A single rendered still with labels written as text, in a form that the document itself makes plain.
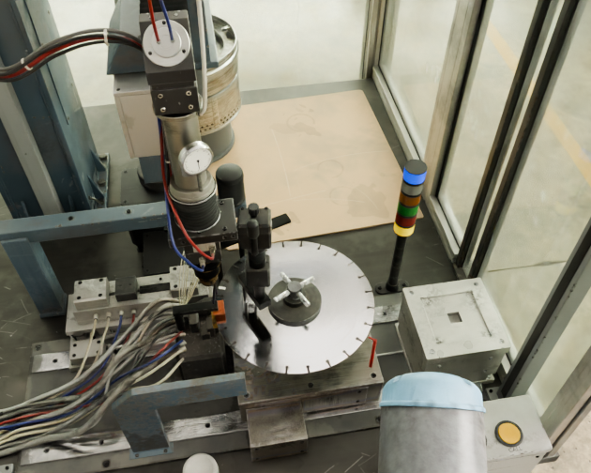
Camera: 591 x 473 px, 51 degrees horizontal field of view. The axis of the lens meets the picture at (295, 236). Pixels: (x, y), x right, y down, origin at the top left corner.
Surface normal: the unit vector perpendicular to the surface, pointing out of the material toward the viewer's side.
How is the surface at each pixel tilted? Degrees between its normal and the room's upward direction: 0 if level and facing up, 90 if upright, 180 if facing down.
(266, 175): 0
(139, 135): 90
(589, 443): 0
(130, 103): 90
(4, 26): 90
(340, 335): 0
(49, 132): 90
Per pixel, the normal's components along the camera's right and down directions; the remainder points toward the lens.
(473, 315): 0.00, -0.65
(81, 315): 0.16, 0.75
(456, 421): 0.28, -0.60
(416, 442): -0.36, -0.64
